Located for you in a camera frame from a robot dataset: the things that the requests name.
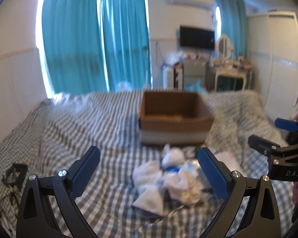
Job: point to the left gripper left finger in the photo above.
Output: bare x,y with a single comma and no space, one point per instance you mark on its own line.
36,217

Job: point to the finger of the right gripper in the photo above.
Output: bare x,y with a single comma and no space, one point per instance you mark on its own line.
287,125
263,146

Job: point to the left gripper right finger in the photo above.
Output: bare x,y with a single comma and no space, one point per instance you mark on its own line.
261,216

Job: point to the white dressing table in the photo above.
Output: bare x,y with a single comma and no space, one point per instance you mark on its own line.
234,70

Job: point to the checked bed sheet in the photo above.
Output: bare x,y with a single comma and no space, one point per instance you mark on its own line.
59,131

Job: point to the white louvred wardrobe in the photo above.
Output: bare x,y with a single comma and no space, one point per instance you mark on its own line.
273,51

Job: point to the blue plastic bag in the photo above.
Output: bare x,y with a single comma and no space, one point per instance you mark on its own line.
196,88

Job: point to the white sock pile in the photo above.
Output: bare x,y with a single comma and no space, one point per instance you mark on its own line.
177,175

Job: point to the oval vanity mirror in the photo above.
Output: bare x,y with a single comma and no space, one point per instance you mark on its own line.
224,48

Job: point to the silver mini fridge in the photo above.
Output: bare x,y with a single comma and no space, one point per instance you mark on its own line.
194,71

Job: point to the brown cardboard box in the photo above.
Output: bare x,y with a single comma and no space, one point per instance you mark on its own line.
175,118

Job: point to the white suitcase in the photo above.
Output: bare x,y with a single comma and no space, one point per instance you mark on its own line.
173,78

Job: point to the teal curtain by wardrobe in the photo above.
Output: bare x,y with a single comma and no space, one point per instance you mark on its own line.
234,24

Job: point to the clear plastic bag on suitcase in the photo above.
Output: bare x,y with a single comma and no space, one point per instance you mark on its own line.
174,57

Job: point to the narrow teal curtain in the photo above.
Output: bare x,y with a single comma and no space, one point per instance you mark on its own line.
126,43

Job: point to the large teal curtain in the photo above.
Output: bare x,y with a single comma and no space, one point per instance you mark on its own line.
73,46

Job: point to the black wall television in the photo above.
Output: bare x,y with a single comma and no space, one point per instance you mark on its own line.
197,38

